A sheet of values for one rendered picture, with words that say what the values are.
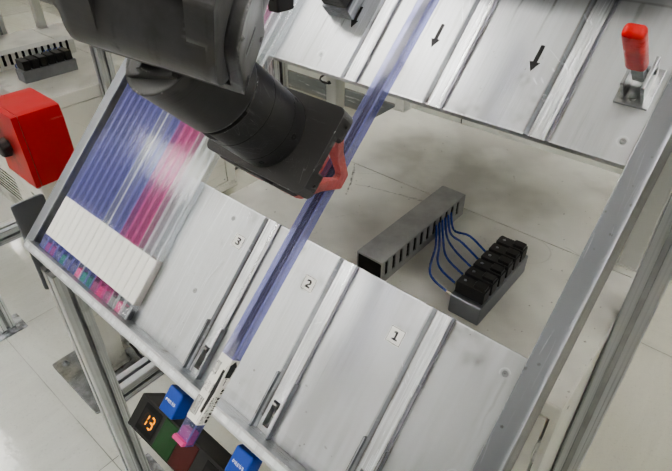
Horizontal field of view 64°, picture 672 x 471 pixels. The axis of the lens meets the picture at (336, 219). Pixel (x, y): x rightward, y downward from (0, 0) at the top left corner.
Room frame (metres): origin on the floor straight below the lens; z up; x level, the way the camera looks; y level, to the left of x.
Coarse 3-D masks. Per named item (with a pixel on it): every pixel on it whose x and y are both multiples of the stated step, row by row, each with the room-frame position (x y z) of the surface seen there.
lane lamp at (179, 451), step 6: (174, 450) 0.33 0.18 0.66; (180, 450) 0.33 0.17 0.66; (186, 450) 0.33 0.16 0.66; (192, 450) 0.32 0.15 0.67; (198, 450) 0.32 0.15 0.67; (174, 456) 0.32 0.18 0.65; (180, 456) 0.32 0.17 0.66; (186, 456) 0.32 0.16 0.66; (192, 456) 0.32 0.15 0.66; (168, 462) 0.32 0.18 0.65; (174, 462) 0.32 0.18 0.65; (180, 462) 0.32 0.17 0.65; (186, 462) 0.32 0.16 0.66; (192, 462) 0.31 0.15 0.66; (174, 468) 0.31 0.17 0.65; (180, 468) 0.31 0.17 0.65; (186, 468) 0.31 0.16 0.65
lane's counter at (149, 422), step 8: (144, 408) 0.38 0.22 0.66; (152, 408) 0.38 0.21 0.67; (144, 416) 0.37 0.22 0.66; (152, 416) 0.37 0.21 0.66; (160, 416) 0.36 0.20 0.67; (136, 424) 0.37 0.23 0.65; (144, 424) 0.36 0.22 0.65; (152, 424) 0.36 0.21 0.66; (144, 432) 0.36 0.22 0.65; (152, 432) 0.35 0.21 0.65
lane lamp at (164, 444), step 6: (168, 420) 0.36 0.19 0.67; (162, 426) 0.35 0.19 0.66; (168, 426) 0.35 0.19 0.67; (174, 426) 0.35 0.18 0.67; (162, 432) 0.35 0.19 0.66; (168, 432) 0.35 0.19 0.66; (174, 432) 0.35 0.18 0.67; (156, 438) 0.35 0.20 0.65; (162, 438) 0.34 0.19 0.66; (168, 438) 0.34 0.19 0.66; (156, 444) 0.34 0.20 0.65; (162, 444) 0.34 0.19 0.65; (168, 444) 0.34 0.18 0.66; (174, 444) 0.34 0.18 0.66; (156, 450) 0.34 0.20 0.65; (162, 450) 0.33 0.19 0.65; (168, 450) 0.33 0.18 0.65; (162, 456) 0.33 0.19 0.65; (168, 456) 0.33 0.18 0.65
